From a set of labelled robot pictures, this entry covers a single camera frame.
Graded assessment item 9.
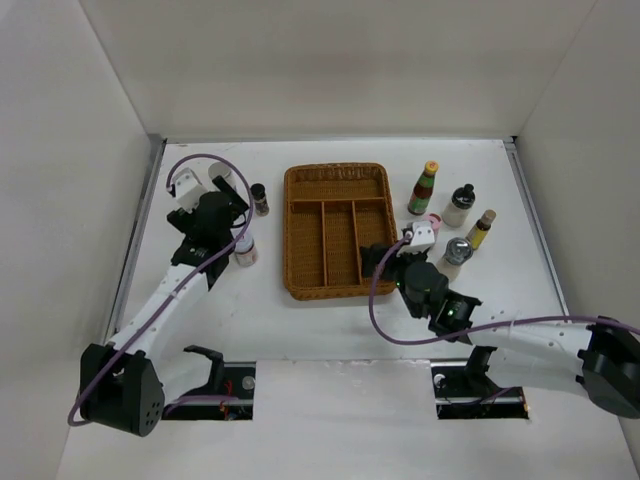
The small dark pepper jar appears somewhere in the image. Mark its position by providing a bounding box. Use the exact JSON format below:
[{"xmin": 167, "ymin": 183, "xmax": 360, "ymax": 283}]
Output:
[{"xmin": 250, "ymin": 183, "xmax": 270, "ymax": 216}]

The brown wicker divided tray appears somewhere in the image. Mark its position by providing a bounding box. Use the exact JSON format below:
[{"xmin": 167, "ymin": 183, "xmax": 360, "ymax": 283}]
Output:
[{"xmin": 283, "ymin": 163, "xmax": 397, "ymax": 301}]

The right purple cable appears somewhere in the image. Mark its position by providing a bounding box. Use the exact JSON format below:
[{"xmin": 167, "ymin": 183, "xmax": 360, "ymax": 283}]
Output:
[{"xmin": 368, "ymin": 230, "xmax": 640, "ymax": 346}]

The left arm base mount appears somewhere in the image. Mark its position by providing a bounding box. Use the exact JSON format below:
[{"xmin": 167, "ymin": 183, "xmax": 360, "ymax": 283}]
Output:
[{"xmin": 162, "ymin": 345, "xmax": 257, "ymax": 421}]

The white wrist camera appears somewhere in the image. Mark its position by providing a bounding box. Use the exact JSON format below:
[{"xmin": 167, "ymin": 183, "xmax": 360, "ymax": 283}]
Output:
[
  {"xmin": 171, "ymin": 168, "xmax": 207, "ymax": 213},
  {"xmin": 400, "ymin": 220, "xmax": 436, "ymax": 254}
]

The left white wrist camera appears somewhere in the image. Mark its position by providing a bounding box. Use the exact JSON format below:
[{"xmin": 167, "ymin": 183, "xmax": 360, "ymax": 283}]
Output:
[{"xmin": 171, "ymin": 168, "xmax": 207, "ymax": 213}]

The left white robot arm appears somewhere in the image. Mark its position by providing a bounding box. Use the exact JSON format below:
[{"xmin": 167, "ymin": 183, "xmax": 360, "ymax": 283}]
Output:
[{"xmin": 68, "ymin": 176, "xmax": 249, "ymax": 437}]

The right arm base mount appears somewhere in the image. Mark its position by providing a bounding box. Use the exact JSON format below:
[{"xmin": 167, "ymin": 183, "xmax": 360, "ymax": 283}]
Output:
[{"xmin": 431, "ymin": 347, "xmax": 529, "ymax": 420}]

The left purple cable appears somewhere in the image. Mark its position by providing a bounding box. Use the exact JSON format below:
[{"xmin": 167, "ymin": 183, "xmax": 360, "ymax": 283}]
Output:
[{"xmin": 67, "ymin": 153, "xmax": 253, "ymax": 427}]

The pink lid spice jar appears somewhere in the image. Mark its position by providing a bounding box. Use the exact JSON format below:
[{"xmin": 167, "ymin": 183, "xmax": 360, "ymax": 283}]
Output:
[{"xmin": 425, "ymin": 213, "xmax": 442, "ymax": 239}]

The black cap white powder bottle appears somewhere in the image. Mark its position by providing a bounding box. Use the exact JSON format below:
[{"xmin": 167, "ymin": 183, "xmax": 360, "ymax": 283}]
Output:
[{"xmin": 442, "ymin": 183, "xmax": 476, "ymax": 228}]

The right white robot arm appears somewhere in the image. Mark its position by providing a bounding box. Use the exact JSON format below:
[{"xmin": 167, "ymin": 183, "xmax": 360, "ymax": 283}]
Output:
[{"xmin": 359, "ymin": 242, "xmax": 639, "ymax": 419}]

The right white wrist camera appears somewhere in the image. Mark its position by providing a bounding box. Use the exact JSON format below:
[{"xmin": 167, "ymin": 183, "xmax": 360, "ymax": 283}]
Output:
[{"xmin": 400, "ymin": 220, "xmax": 436, "ymax": 254}]

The purple cable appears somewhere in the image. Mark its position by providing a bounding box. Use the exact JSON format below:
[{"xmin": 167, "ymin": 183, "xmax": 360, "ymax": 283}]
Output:
[
  {"xmin": 368, "ymin": 230, "xmax": 640, "ymax": 346},
  {"xmin": 67, "ymin": 153, "xmax": 253, "ymax": 427}
]

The grey cap blue label jar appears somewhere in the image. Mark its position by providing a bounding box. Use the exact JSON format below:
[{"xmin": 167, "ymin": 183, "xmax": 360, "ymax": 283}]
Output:
[{"xmin": 208, "ymin": 161, "xmax": 236, "ymax": 191}]

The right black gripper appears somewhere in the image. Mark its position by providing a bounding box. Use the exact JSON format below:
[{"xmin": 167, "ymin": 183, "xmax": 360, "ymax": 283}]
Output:
[{"xmin": 360, "ymin": 240, "xmax": 428, "ymax": 319}]

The red label white lid jar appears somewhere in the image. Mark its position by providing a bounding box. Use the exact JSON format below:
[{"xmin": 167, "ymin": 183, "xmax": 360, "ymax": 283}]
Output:
[{"xmin": 234, "ymin": 233, "xmax": 258, "ymax": 267}]

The small yellow oil bottle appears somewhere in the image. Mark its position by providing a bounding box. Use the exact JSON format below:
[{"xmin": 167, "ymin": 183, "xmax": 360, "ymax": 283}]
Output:
[{"xmin": 466, "ymin": 209, "xmax": 497, "ymax": 251}]

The yellow cap chili sauce bottle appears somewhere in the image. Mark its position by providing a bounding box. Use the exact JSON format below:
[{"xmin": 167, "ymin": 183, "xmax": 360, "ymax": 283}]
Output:
[{"xmin": 407, "ymin": 161, "xmax": 439, "ymax": 216}]

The silver cap glass shaker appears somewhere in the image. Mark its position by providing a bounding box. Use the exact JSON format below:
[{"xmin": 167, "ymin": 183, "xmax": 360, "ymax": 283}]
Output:
[{"xmin": 436, "ymin": 237, "xmax": 474, "ymax": 282}]

